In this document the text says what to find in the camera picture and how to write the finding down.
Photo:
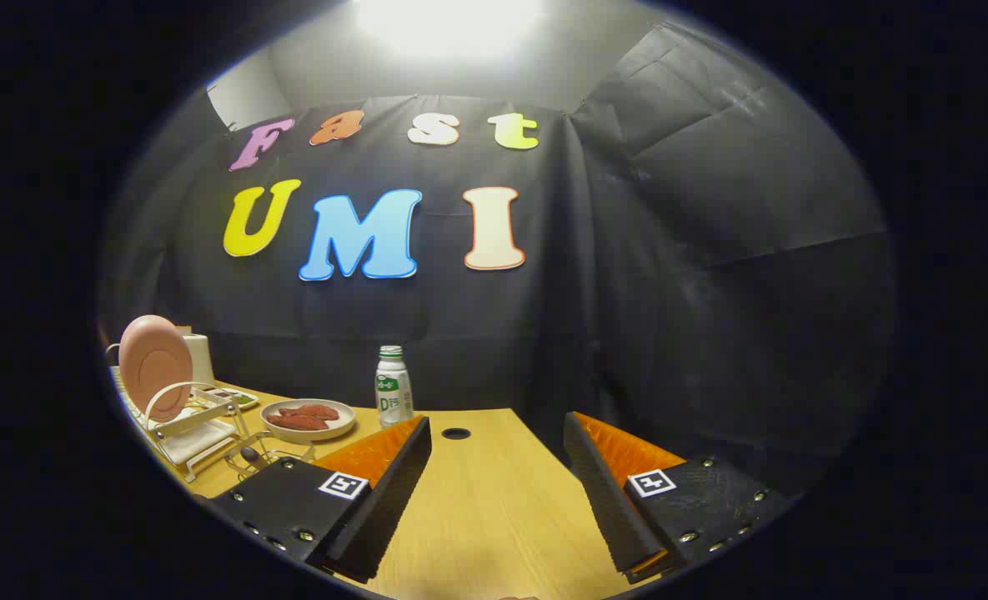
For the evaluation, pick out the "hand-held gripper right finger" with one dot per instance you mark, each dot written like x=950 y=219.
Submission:
x=619 y=517

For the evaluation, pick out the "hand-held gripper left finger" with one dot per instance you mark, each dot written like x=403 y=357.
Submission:
x=377 y=517

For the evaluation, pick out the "white dish rack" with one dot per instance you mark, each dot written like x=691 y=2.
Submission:
x=202 y=439

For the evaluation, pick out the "pink plate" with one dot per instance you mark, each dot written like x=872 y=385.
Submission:
x=152 y=362

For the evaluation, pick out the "beige plate with meat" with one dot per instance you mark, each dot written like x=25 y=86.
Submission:
x=342 y=421

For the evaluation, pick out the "black desk grommet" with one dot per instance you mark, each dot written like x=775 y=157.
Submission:
x=455 y=433

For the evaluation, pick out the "red meat slice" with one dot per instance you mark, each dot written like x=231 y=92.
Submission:
x=298 y=422
x=314 y=411

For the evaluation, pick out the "white bottle green label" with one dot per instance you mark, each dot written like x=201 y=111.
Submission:
x=393 y=392

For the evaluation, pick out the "small divided food tray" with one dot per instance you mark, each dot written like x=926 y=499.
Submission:
x=239 y=398

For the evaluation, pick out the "black backdrop cloth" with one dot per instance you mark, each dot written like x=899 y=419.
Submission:
x=627 y=292

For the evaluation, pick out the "white toaster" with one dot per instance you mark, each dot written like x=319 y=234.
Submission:
x=201 y=358

